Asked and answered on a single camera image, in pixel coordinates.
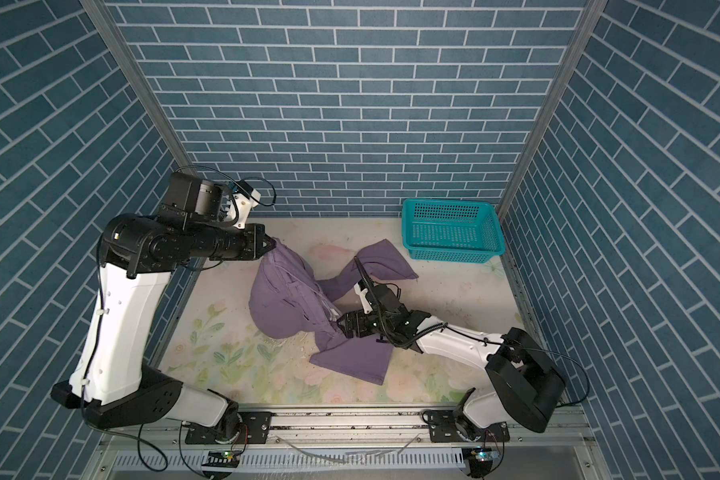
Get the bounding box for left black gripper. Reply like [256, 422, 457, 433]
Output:
[186, 221, 279, 261]

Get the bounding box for purple trousers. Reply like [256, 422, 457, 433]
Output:
[249, 241, 393, 385]

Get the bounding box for teal plastic basket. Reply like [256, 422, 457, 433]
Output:
[402, 199, 506, 264]

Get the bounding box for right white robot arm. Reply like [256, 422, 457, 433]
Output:
[338, 303, 566, 441]

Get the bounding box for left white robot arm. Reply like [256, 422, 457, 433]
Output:
[51, 214, 276, 443]

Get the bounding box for right green circuit board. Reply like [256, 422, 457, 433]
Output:
[462, 447, 500, 473]

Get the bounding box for green circuit board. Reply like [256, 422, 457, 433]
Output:
[462, 447, 500, 473]
[201, 450, 242, 471]

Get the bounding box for left green circuit board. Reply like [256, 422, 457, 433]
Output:
[201, 450, 242, 471]

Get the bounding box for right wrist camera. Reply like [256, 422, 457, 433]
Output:
[354, 281, 402, 314]

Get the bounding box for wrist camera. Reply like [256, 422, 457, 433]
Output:
[161, 171, 262, 229]
[354, 281, 402, 314]

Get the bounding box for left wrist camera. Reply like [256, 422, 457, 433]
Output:
[161, 171, 262, 229]

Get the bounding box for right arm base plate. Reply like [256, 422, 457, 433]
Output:
[420, 409, 510, 444]

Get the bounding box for white slotted cable duct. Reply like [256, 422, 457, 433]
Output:
[111, 449, 467, 473]

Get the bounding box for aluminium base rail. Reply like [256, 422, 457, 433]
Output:
[82, 405, 610, 479]

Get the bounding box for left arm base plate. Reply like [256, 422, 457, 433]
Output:
[184, 411, 273, 445]

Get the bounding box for left corner metal post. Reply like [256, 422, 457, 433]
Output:
[79, 0, 224, 227]

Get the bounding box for corner metal post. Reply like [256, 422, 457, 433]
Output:
[79, 0, 224, 227]
[497, 0, 607, 223]

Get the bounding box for right corner metal post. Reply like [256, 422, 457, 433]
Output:
[497, 0, 607, 223]

